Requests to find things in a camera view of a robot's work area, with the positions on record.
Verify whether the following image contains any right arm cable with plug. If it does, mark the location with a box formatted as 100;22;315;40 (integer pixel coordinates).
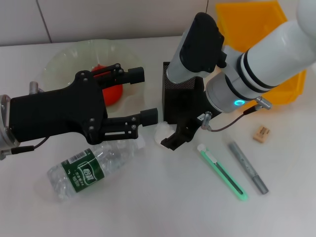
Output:
200;96;273;133

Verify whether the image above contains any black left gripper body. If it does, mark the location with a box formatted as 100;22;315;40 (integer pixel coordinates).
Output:
8;70;109;145

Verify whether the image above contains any green utility knife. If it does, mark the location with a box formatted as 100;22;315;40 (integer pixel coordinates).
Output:
197;143;248;202

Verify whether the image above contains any black mesh pen holder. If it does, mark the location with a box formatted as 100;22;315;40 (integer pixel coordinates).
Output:
162;61;205;124

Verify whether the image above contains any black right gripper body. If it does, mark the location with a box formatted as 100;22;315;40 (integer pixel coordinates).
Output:
172;86;222;130

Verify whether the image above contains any tan eraser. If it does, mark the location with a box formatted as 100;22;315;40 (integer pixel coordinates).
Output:
252;125;271;143

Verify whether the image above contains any translucent green fruit plate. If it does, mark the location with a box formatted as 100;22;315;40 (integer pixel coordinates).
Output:
43;39;147;119

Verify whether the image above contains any yellow plastic bin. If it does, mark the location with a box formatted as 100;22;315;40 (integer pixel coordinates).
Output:
215;1;308;106

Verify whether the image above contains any red-orange fruit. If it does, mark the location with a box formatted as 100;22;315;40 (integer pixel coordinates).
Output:
91;63;124;107

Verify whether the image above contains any right wrist camera housing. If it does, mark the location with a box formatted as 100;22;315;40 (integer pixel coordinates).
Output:
165;12;227;83

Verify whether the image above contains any clear green-label water bottle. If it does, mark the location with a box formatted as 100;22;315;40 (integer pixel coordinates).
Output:
46;138;146;202

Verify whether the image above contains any white paper ball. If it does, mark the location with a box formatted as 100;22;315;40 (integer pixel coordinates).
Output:
153;122;174;149

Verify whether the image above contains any grey marker pen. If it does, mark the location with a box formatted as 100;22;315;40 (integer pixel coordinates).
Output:
228;141;269;195

